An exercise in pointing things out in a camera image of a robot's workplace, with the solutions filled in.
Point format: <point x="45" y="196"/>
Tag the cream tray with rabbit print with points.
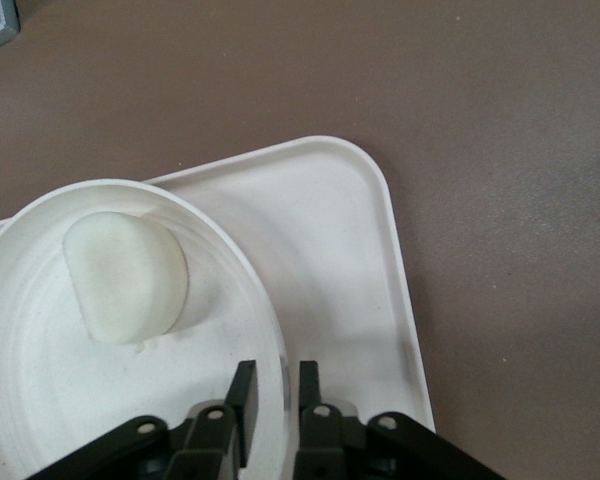
<point x="340" y="250"/>

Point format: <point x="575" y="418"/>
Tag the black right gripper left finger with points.
<point x="247" y="400"/>

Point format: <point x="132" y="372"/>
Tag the brown table cover mat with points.
<point x="480" y="150"/>

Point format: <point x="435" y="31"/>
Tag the white steamed bun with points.
<point x="125" y="275"/>

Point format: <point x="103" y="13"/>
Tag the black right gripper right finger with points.
<point x="310" y="400"/>

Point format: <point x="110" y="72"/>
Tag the round cream plate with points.
<point x="40" y="375"/>

